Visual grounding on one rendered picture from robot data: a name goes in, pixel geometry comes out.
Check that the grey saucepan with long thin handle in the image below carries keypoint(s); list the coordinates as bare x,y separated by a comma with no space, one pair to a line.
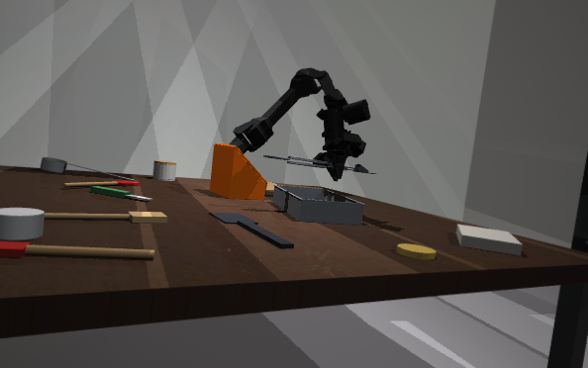
59,166

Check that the green-handled knife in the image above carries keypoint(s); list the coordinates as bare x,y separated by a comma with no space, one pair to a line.
115,192

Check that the white flat rectangular block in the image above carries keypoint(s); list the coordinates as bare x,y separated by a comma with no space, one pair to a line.
494,240

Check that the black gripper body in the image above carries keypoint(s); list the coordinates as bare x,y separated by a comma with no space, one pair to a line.
336,137

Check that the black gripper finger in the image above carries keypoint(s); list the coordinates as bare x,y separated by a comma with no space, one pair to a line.
330,169
338,158

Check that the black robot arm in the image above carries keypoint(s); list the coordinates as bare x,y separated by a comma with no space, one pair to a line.
259,130

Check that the yellow round disc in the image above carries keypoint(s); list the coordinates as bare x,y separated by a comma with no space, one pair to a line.
415,251

